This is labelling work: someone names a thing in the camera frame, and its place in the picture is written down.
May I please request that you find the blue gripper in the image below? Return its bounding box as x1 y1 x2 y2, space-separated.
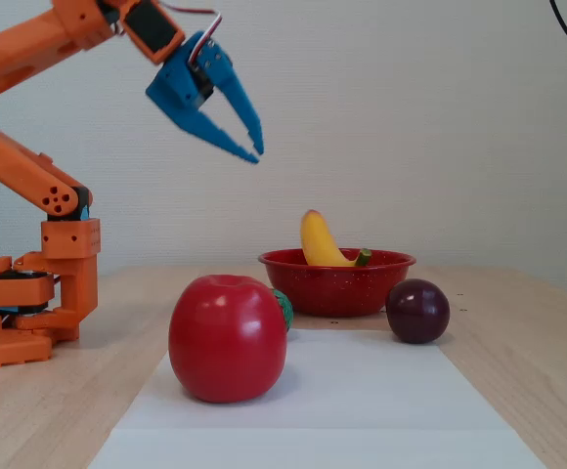
145 29 266 165

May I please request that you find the yellow toy banana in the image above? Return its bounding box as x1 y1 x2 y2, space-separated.
300 209 373 268

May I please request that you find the orange robot base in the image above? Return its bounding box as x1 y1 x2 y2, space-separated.
0 251 102 371

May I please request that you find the red speckled enamel bowl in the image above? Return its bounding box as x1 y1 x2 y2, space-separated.
257 247 417 318

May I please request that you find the green toy fruit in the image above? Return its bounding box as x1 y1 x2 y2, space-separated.
269 287 294 332

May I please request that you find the red toy apple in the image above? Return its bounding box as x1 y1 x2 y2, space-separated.
167 274 288 405

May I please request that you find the dark purple toy plum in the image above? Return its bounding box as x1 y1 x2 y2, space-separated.
385 277 452 345

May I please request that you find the white paper sheet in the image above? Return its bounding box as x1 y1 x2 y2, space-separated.
87 327 548 469

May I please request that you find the white red black servo wire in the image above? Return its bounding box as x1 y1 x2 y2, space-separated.
158 0 224 64

